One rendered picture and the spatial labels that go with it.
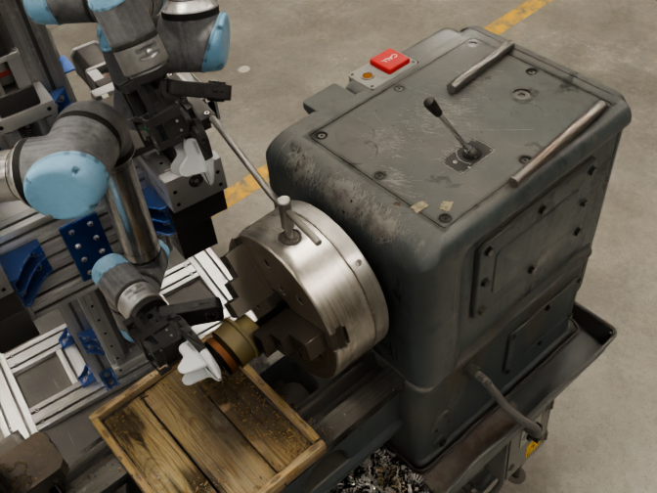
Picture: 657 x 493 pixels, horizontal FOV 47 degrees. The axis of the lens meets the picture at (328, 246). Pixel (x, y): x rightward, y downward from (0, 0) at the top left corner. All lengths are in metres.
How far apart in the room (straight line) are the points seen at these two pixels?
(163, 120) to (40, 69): 0.61
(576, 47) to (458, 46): 2.42
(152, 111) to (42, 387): 1.47
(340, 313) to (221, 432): 0.37
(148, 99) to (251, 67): 2.76
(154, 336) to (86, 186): 0.29
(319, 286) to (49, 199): 0.45
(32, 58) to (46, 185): 0.56
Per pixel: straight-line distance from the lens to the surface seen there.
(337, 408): 1.50
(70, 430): 2.42
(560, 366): 1.98
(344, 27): 4.20
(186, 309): 1.39
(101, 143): 1.28
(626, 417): 2.58
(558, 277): 1.72
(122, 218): 1.49
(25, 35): 1.73
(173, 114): 1.22
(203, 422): 1.50
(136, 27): 1.19
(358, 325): 1.28
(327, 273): 1.24
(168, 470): 1.47
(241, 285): 1.33
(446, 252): 1.23
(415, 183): 1.32
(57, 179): 1.23
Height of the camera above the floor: 2.15
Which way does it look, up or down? 47 degrees down
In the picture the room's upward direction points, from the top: 6 degrees counter-clockwise
